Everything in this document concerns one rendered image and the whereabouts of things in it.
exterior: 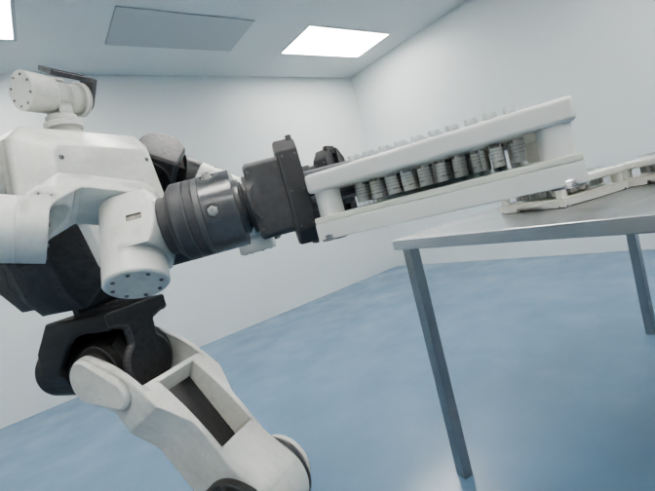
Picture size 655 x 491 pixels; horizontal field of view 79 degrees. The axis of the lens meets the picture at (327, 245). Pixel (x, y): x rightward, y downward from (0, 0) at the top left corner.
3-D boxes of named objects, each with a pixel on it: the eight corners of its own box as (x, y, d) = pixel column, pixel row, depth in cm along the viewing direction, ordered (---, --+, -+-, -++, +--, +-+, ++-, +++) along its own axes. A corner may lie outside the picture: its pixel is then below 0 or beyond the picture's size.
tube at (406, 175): (420, 211, 41) (404, 138, 40) (407, 213, 41) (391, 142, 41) (422, 209, 42) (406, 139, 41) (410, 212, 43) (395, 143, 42)
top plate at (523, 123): (578, 118, 31) (573, 92, 31) (307, 195, 42) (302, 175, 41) (547, 138, 53) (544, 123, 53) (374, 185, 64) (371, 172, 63)
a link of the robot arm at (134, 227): (186, 161, 43) (79, 188, 42) (201, 244, 38) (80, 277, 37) (215, 216, 53) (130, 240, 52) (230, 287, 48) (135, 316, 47)
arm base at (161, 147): (156, 223, 92) (113, 199, 92) (188, 201, 103) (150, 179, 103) (166, 169, 83) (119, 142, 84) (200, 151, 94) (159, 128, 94)
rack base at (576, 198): (557, 197, 138) (556, 190, 138) (629, 187, 114) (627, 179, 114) (500, 214, 131) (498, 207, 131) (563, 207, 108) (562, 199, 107)
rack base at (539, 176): (590, 181, 31) (584, 151, 31) (319, 241, 42) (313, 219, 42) (554, 175, 54) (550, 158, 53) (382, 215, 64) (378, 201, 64)
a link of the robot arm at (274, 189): (289, 145, 50) (196, 169, 49) (292, 125, 41) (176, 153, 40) (316, 241, 51) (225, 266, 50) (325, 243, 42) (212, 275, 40)
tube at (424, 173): (437, 207, 40) (421, 133, 39) (424, 209, 41) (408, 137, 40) (439, 206, 41) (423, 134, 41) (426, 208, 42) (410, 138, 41)
